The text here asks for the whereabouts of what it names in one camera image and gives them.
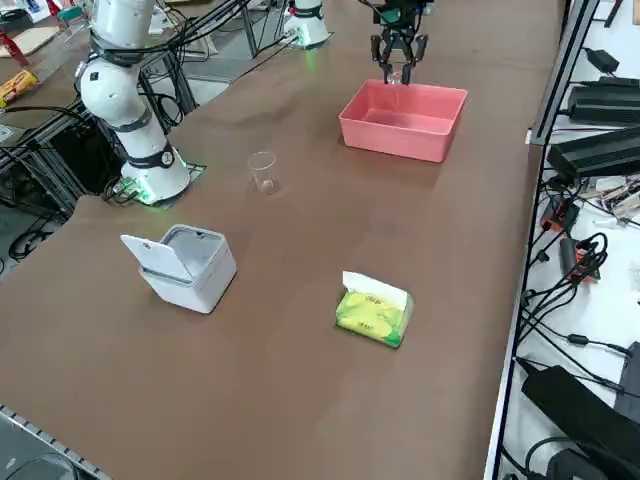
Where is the green tissue pack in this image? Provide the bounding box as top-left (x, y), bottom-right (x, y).
top-left (334, 287), bottom-right (415, 350)

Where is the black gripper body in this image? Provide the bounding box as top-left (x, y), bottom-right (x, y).
top-left (372, 0), bottom-right (432, 39)

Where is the black rectangular box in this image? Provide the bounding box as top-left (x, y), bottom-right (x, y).
top-left (567, 75), bottom-right (640, 126)

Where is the grey metal device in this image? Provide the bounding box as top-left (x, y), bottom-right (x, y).
top-left (0, 403), bottom-right (114, 480)

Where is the large black power brick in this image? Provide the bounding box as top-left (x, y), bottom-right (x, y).
top-left (519, 364), bottom-right (640, 480)

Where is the black equipment cabinet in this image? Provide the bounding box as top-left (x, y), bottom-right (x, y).
top-left (0, 107), bottom-right (126, 221)

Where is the light wooden board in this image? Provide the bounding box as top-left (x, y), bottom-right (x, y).
top-left (0, 24), bottom-right (61, 59)

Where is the aluminium frame post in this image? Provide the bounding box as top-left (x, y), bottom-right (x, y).
top-left (527, 0), bottom-right (601, 146)

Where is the yellow snack packet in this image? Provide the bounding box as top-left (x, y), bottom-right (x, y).
top-left (0, 69), bottom-right (40, 109)

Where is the large glass beaker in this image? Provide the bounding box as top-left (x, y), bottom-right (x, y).
top-left (248, 150), bottom-right (279, 197)

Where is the small black power adapter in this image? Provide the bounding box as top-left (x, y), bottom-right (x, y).
top-left (584, 47), bottom-right (621, 74)

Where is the white flip-lid bin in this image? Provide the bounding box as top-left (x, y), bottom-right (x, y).
top-left (119, 223), bottom-right (238, 315)

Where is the white tissue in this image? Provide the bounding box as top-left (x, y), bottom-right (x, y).
top-left (342, 270), bottom-right (409, 309)

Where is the red metal object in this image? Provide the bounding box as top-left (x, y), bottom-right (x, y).
top-left (0, 27), bottom-right (29, 66)

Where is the red and black connector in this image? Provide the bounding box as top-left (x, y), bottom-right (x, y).
top-left (542, 194), bottom-right (581, 234)
top-left (559, 234), bottom-right (609, 286)

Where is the long dark power adapter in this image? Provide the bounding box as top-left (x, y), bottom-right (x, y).
top-left (547, 127), bottom-right (640, 177)

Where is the pink plastic container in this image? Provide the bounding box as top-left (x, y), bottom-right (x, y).
top-left (338, 78), bottom-right (470, 164)

